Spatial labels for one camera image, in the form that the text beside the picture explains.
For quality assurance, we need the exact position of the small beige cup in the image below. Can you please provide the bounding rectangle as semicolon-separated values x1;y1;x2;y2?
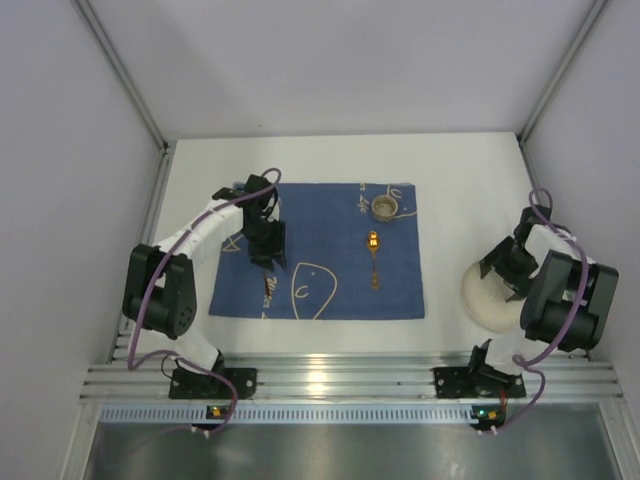
371;195;399;223

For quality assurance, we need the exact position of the slotted cable duct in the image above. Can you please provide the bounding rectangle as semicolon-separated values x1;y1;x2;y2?
100;404;506;425

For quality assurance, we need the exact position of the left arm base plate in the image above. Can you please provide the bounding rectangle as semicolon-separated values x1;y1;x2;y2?
168;367;258;400

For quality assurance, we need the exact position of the aluminium frame rail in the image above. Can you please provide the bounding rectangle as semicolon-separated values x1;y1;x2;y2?
80;352;623;403

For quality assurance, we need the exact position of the copper spoon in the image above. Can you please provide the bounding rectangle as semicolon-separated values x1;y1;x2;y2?
367;231;380;291

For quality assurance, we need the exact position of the blue cloth placemat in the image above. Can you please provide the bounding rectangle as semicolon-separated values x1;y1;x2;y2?
208;183;426;321

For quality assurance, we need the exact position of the copper fork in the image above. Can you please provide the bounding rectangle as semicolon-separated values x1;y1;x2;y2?
263;271;272;300

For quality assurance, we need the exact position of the white paper plate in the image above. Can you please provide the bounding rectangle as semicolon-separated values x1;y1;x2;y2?
461;262;524;334

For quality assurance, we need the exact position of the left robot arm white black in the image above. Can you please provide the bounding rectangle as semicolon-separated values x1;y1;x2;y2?
122;167;287;380

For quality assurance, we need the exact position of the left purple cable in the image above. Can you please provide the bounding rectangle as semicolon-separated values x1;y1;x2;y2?
127;167;282;436

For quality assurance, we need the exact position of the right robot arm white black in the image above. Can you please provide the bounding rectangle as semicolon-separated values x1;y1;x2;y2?
461;204;619;391

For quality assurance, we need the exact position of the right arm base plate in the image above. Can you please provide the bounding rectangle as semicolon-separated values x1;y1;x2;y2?
433;366;526;399

